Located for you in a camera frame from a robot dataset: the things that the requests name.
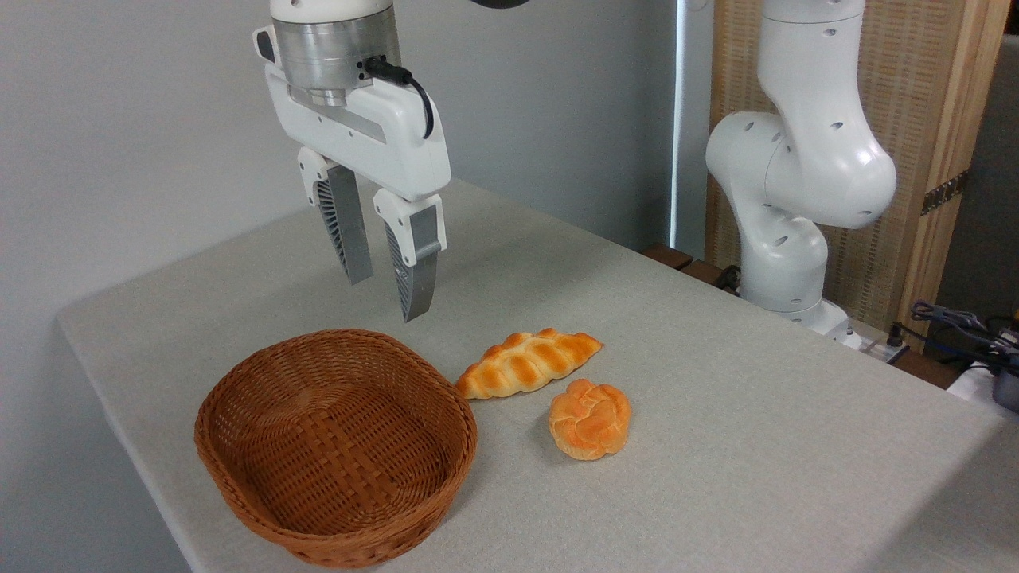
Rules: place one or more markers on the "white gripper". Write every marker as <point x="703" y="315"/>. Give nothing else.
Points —
<point x="398" y="135"/>

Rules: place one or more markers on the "long braided bread loaf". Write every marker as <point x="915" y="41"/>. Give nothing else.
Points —
<point x="525" y="362"/>

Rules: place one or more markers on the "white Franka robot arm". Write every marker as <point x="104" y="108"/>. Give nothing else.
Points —
<point x="804" y="167"/>

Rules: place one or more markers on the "brown woven wicker basket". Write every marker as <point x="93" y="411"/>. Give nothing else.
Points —
<point x="334" y="446"/>

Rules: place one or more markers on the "round knotted bread roll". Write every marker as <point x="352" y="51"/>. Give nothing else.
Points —
<point x="589" y="420"/>

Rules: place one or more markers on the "grey tablecloth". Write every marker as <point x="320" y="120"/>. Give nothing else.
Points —
<point x="756" y="446"/>

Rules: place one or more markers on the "wooden framed woven screen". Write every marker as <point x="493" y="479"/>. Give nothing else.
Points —
<point x="915" y="87"/>

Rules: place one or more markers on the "metal screen hinge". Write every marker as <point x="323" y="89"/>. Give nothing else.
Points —
<point x="945" y="192"/>

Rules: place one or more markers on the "grey box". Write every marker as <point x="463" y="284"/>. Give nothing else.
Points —
<point x="1006" y="390"/>

